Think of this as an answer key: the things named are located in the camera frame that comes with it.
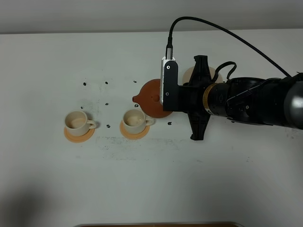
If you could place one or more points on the right white teacup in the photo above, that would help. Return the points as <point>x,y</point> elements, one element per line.
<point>135,121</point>

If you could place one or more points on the white teacup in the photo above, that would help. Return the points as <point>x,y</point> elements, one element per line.
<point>78,124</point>
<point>135,121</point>

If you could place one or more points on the right orange coaster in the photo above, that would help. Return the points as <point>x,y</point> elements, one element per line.
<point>133,136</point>

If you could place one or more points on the left orange coaster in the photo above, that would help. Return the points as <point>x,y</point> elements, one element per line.
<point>78,139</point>

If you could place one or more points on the brown tray edge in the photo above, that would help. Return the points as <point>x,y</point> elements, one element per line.
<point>207,224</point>

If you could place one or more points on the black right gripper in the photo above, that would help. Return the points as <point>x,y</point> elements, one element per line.
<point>190,97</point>

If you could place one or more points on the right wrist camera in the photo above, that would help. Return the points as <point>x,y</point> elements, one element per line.
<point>169,84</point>

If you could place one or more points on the orange coaster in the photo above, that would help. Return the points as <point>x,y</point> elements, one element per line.
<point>78,139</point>
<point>133,136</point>

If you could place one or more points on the brown clay teapot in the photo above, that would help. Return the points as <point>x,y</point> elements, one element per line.
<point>149,100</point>

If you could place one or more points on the cream teapot coaster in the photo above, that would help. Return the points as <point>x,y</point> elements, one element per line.
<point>188,73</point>

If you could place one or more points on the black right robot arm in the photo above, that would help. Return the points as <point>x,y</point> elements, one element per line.
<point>247,100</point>

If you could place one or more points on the left white teacup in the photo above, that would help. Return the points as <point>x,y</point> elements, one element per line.
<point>78,124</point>

